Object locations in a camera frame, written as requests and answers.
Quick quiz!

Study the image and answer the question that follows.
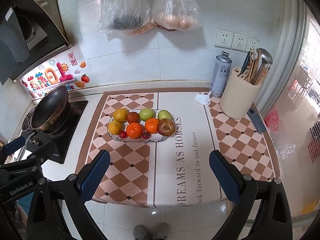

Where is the black frying pan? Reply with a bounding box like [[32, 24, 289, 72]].
[[18, 85, 69, 161]]

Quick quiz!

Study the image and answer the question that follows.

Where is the cream utensil holder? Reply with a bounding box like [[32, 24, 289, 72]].
[[220, 68, 261, 119]]

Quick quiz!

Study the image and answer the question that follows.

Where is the bright orange front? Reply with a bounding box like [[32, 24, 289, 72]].
[[126, 122, 144, 139]]

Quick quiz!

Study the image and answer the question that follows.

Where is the metal ladle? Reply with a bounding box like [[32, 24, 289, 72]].
[[254, 48, 273, 82]]

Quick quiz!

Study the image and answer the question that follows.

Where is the white wall socket strip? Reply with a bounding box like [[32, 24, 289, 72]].
[[215, 29, 260, 53]]

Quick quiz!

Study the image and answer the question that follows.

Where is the silver gas canister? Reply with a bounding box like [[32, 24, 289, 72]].
[[210, 51, 232, 98]]

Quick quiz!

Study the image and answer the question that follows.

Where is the dark red orange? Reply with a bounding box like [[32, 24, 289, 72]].
[[126, 112, 140, 124]]

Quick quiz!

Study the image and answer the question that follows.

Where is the colourful wall sticker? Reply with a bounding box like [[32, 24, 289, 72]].
[[20, 52, 91, 100]]

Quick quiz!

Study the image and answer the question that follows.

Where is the black range hood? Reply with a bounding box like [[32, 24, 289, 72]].
[[1, 0, 74, 84]]

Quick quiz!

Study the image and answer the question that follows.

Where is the black induction cooktop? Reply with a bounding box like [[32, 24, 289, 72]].
[[21, 100, 88, 164]]

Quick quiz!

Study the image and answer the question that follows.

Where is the wooden chopsticks bundle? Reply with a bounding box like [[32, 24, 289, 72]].
[[236, 49, 271, 85]]

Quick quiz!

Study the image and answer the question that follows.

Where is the green apple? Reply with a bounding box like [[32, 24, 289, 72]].
[[157, 110, 172, 120], [139, 108, 155, 121]]

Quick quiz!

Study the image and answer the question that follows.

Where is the plastic bag with dark food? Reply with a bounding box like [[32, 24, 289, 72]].
[[97, 0, 151, 35]]

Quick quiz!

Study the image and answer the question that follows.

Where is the yellow lemon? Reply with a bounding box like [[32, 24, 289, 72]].
[[113, 108, 128, 123], [108, 120, 123, 135]]

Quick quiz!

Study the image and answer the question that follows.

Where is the red cherry tomato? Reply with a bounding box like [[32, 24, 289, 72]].
[[142, 131, 151, 140], [119, 131, 128, 139]]

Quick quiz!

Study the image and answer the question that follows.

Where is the bright orange right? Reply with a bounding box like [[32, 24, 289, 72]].
[[144, 118, 159, 134]]

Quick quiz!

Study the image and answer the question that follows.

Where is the oval floral ceramic plate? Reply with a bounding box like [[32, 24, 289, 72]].
[[107, 109, 174, 142]]

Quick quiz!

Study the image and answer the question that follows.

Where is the blue grey cleaver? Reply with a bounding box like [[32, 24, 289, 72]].
[[247, 107, 267, 134]]

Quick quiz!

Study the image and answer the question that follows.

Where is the brown red apple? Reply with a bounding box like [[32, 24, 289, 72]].
[[157, 118, 176, 137]]

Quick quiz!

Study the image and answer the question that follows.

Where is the bright orange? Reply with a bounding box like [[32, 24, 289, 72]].
[[144, 118, 159, 134], [126, 122, 144, 139]]

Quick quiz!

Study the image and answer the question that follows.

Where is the plastic bag with eggs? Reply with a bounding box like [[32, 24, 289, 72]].
[[151, 0, 201, 31]]

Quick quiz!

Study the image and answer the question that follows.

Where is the crumpled white tissue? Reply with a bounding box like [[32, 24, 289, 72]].
[[195, 91, 212, 106]]

